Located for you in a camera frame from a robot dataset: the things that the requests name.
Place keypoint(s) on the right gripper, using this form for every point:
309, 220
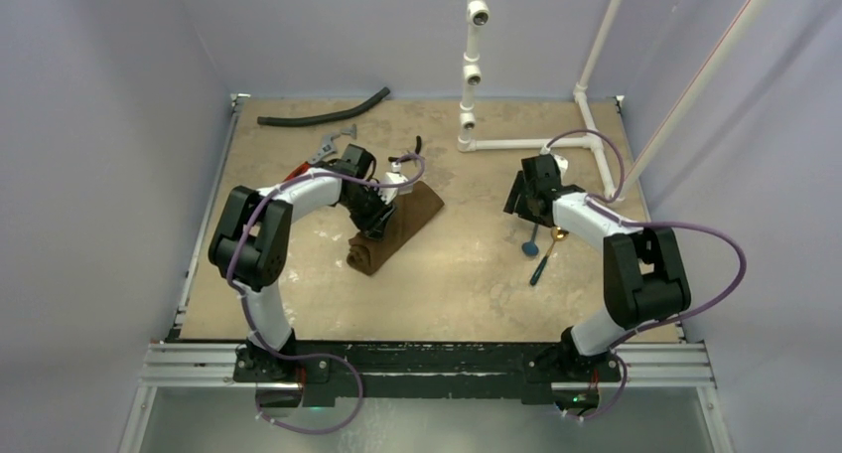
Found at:
522, 205

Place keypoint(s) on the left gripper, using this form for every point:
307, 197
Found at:
373, 226

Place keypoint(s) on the brown cloth napkin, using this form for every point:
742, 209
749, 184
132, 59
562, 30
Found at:
412, 212

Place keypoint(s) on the blue spoon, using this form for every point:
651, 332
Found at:
529, 248

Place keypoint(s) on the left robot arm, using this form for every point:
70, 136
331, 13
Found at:
250, 243

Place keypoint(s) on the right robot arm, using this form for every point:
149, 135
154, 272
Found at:
643, 274

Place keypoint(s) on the black pliers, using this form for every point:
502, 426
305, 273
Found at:
410, 153

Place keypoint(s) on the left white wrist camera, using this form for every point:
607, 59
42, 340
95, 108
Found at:
394, 184

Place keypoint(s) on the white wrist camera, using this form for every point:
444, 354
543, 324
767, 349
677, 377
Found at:
561, 162
394, 184

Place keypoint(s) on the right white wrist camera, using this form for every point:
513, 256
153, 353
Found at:
561, 162

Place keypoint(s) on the red handled adjustable wrench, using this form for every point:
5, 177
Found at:
326, 148

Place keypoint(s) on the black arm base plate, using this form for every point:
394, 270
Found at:
321, 371

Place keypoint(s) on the aluminium frame rail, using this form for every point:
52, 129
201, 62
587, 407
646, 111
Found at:
461, 278

